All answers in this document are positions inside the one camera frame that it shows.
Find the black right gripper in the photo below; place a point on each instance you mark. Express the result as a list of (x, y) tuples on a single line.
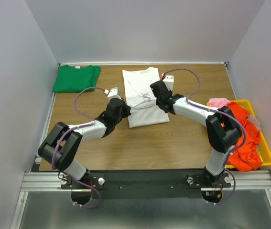
[(157, 102)]

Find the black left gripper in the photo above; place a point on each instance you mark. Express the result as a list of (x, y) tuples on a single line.
[(126, 109)]

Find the white t-shirt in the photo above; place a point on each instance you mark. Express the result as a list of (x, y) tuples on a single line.
[(140, 98)]

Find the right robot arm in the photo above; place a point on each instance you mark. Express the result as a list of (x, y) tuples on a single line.
[(225, 133)]

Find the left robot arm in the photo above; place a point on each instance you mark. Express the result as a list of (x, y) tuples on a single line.
[(61, 144)]

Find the pink t-shirt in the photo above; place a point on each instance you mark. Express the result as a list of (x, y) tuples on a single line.
[(218, 102)]

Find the folded green t-shirt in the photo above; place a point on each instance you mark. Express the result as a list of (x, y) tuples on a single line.
[(74, 80)]

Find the orange t-shirt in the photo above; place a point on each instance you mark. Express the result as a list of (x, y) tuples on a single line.
[(246, 158)]

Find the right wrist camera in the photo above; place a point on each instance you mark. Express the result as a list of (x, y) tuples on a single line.
[(169, 81)]

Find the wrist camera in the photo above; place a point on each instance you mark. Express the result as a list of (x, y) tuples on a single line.
[(114, 93), (169, 81)]

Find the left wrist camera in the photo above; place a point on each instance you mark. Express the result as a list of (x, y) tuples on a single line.
[(114, 93)]

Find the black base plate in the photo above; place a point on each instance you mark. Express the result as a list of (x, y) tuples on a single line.
[(160, 183)]

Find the aluminium frame rail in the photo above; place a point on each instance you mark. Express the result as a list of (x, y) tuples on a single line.
[(48, 181)]

